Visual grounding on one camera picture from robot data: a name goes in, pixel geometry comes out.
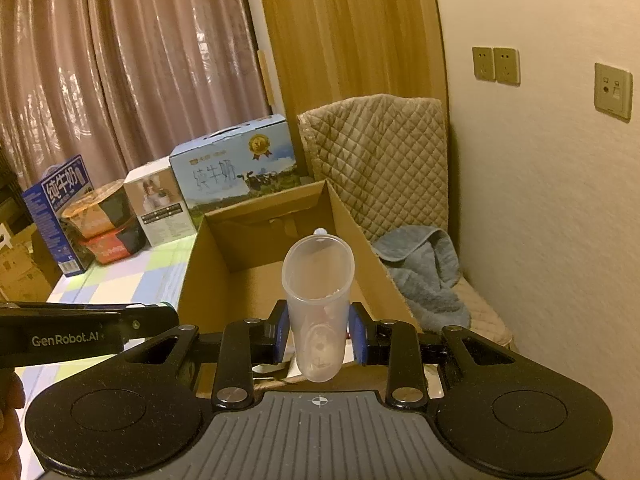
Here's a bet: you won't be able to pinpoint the beige quilted chair cover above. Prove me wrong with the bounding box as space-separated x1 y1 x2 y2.
297 94 512 347

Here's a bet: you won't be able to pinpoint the beige network wall plate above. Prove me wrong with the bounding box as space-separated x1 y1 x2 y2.
593 62 634 122

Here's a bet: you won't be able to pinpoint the white product box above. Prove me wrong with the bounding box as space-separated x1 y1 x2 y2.
123 156 198 247

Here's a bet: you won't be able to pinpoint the beige wall socket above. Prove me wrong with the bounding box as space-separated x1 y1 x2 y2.
472 46 497 82
493 47 521 86

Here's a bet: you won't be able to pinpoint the brown cardboard box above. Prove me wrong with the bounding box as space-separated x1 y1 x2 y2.
178 179 427 397

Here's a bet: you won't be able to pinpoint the printed cardboard carton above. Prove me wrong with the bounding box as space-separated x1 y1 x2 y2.
0 225 54 302

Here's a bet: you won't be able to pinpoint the light blue milk box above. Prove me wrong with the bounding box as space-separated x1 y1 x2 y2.
168 113 304 214

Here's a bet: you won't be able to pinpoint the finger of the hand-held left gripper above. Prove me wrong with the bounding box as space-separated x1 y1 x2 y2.
0 301 180 344

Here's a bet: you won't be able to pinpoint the wooden wardrobe panel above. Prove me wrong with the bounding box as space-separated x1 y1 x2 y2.
254 0 447 122

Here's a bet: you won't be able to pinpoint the grey blue towel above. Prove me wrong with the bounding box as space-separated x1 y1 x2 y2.
372 224 471 332

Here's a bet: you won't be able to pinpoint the dark blue milk carton box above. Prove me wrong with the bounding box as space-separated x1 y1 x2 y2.
22 154 96 277

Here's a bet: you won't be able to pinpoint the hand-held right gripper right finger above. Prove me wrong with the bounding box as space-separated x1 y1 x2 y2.
348 301 519 410

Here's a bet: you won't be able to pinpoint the translucent plastic cup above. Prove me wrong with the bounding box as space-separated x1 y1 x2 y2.
281 229 355 384

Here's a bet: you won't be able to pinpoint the beige patterned curtain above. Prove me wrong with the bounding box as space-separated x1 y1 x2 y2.
0 0 273 196

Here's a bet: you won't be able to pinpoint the person's left hand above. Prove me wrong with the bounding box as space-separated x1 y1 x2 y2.
0 367 27 480

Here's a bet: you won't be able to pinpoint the red instant rice bowl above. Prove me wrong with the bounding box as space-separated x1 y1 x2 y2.
79 224 149 266

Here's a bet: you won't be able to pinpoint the stacked instant noodle bowls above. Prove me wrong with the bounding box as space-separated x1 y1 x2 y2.
59 179 139 239

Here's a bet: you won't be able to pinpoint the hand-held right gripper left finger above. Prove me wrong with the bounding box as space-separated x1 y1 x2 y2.
120 301 290 410

